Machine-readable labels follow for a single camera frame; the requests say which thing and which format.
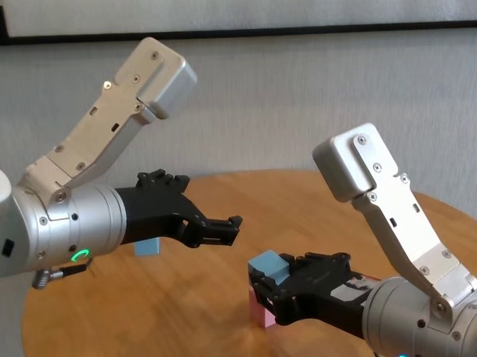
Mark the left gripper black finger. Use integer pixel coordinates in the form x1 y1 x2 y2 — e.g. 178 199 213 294
136 168 192 194
180 213 245 251

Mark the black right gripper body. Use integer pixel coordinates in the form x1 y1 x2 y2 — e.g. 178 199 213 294
280 265 382 342

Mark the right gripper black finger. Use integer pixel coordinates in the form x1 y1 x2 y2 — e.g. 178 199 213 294
249 269 304 329
278 251 352 272

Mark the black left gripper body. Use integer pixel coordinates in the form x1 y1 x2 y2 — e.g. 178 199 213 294
115 182 210 248

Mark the pink cube block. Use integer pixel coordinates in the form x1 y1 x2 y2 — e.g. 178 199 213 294
248 287 276 329

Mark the blue cube block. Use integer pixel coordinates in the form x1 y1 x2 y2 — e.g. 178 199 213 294
248 249 291 287
133 236 163 258

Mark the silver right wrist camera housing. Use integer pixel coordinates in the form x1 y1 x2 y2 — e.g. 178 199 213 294
310 118 477 326

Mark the white wall panel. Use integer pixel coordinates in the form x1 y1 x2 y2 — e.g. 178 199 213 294
2 0 477 38

